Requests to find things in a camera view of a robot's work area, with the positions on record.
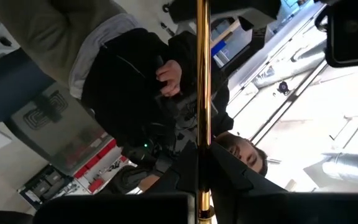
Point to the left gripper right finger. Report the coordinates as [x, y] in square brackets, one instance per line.
[238, 186]

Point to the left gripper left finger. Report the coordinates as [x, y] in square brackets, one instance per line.
[185, 174]

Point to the gold candlestick holder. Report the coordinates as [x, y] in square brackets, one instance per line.
[204, 77]

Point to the rack with red bins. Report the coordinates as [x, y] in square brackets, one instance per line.
[96, 183]

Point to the person's hand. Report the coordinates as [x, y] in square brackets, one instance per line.
[169, 76]

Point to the person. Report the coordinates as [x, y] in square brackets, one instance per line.
[120, 93]
[51, 34]

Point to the black overhead camera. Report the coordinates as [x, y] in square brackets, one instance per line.
[350, 37]

